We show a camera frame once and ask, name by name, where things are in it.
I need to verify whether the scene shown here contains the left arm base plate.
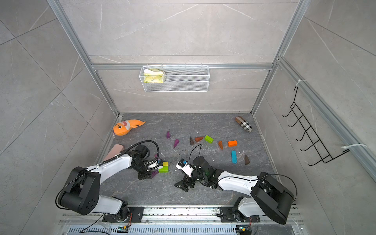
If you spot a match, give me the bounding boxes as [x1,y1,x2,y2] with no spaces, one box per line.
[102,207,145,223]

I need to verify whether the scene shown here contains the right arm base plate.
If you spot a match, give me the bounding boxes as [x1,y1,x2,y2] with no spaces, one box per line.
[216,207,260,223]

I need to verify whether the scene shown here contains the green rectangular block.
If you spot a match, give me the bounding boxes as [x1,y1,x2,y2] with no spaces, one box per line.
[158,166,169,173]

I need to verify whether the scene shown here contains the white wire mesh basket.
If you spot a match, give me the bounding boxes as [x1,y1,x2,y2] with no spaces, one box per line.
[139,65,210,93]

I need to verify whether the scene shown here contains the reddish brown wedge block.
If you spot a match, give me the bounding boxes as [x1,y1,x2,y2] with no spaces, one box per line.
[194,137,204,143]

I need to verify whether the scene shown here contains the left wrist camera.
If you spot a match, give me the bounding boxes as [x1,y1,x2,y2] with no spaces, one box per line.
[147,160,164,170]

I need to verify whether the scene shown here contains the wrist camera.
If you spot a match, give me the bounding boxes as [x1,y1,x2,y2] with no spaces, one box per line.
[147,160,164,170]
[176,159,194,177]

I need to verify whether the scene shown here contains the orange fish plush toy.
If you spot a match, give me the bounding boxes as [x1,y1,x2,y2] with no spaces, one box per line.
[113,119,146,136]

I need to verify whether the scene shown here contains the yellow white cloth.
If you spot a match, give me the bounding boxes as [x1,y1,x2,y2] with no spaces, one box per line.
[143,69,165,83]

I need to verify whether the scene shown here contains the orange rectangular block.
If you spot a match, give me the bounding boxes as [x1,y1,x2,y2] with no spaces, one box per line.
[227,140,238,147]

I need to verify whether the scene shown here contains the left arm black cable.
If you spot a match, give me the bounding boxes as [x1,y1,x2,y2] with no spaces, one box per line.
[55,139,161,234]

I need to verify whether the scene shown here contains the plaid brown case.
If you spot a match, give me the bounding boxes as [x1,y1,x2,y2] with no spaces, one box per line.
[235,116,253,133]

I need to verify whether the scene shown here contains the teal flat block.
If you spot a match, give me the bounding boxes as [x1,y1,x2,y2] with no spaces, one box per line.
[231,150,237,164]

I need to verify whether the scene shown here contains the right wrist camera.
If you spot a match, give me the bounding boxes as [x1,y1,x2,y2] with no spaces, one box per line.
[176,159,194,177]

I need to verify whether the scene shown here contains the purple wedge block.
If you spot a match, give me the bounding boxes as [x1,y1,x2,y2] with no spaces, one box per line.
[151,170,159,178]
[166,130,171,139]
[173,139,179,148]

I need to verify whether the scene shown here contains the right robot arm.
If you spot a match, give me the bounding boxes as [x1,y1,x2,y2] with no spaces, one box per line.
[174,156,296,225]

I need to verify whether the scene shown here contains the light green block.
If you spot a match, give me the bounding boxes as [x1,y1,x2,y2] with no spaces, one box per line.
[204,135,214,144]

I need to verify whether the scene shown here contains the black wire hook rack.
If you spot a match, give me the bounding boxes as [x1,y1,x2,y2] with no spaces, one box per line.
[282,87,350,166]

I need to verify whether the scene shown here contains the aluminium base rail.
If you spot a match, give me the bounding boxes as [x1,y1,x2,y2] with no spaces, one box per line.
[53,205,307,235]

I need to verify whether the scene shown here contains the orange brown wedge block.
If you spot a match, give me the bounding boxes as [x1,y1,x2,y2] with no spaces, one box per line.
[218,141,223,150]

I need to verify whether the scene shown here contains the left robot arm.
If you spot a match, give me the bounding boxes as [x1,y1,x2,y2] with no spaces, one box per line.
[55,140,163,219]

